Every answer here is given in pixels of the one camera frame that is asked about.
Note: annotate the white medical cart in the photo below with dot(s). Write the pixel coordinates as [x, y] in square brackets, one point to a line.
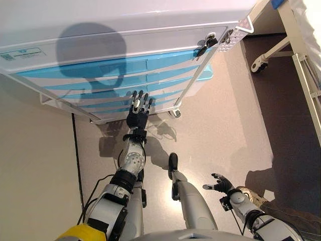
[125, 20]

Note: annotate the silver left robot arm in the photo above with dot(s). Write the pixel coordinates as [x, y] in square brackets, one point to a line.
[131, 158]

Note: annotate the white bed caster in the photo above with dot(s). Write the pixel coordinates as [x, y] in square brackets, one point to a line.
[258, 65]

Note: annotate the white label sticker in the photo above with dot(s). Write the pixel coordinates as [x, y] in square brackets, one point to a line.
[25, 54]

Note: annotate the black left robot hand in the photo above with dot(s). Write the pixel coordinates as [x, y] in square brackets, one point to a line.
[137, 120]

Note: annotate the grey robot torso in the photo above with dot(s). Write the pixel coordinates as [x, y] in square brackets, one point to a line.
[193, 236]

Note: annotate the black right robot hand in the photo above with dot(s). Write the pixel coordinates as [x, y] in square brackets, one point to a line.
[224, 185]

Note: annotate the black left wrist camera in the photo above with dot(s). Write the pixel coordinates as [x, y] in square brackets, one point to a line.
[136, 134]

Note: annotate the blue bed corner bumper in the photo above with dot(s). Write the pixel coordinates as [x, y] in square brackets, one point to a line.
[277, 3]

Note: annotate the black cart keys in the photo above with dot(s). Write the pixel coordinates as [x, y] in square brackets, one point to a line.
[206, 44]

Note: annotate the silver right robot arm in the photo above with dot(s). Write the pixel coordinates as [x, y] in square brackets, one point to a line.
[238, 198]

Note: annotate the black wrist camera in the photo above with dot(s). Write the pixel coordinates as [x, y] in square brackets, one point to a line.
[136, 134]
[225, 203]

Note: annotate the yellow padded cover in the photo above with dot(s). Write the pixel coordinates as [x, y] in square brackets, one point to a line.
[80, 233]

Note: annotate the blue lidded plastic bin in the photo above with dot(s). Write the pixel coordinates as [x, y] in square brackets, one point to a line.
[204, 75]

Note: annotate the white hospital bed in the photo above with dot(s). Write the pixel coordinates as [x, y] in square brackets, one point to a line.
[307, 25]

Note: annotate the white cart caster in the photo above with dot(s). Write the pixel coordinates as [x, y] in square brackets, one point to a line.
[175, 113]

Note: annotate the black baseboard strip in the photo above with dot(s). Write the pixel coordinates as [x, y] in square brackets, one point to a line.
[78, 163]

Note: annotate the metal cart side latch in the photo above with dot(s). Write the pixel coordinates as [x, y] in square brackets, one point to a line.
[227, 36]

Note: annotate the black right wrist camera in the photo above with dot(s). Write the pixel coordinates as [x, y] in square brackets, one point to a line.
[225, 203]

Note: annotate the silver right robot leg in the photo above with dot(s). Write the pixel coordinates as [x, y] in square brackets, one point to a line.
[193, 200]

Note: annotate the person leg brown trousers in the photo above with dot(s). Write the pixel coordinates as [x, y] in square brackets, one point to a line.
[288, 216]

